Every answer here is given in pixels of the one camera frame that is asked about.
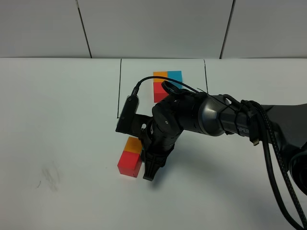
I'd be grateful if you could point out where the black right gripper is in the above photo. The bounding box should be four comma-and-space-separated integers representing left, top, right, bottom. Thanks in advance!
139, 112, 183, 181

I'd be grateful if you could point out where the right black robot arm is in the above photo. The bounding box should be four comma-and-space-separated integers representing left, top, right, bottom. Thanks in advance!
142, 92, 307, 192

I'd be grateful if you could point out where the template red cube block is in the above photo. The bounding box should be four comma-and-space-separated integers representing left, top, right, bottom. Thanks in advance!
153, 82, 168, 103

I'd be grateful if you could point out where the template orange cube block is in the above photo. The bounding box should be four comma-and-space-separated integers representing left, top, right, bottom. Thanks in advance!
153, 71, 168, 82

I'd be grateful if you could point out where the template blue cube block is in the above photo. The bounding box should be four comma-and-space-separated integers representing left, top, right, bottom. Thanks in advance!
167, 70, 182, 82

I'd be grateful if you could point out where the black right camera cable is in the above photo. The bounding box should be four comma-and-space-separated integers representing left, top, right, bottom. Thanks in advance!
131, 76, 307, 230

